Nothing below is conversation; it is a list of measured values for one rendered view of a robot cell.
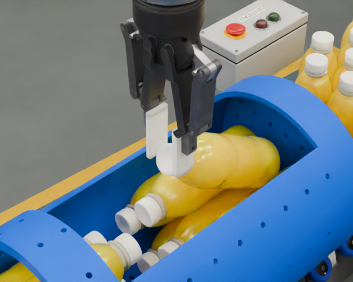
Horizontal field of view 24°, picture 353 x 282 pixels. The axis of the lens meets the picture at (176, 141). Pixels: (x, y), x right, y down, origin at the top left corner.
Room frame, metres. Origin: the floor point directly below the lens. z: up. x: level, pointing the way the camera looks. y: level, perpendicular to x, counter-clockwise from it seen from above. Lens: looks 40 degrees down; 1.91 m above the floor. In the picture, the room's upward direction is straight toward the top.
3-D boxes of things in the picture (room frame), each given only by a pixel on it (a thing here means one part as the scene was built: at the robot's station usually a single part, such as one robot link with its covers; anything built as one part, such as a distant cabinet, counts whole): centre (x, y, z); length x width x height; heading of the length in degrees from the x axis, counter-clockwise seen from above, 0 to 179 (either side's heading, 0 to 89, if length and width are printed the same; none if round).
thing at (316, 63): (1.16, -0.24, 1.10); 0.04 x 0.04 x 0.02
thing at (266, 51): (1.29, -0.14, 1.05); 0.20 x 0.10 x 0.10; 134
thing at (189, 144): (0.70, -0.02, 1.32); 0.03 x 0.01 x 0.05; 44
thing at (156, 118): (0.74, 0.02, 1.29); 0.03 x 0.01 x 0.07; 134
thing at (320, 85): (1.16, -0.24, 1.00); 0.07 x 0.07 x 0.19
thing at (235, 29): (1.26, -0.11, 1.11); 0.04 x 0.04 x 0.01
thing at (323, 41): (1.23, -0.26, 1.10); 0.04 x 0.04 x 0.02
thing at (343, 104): (1.11, -0.29, 1.00); 0.07 x 0.07 x 0.19
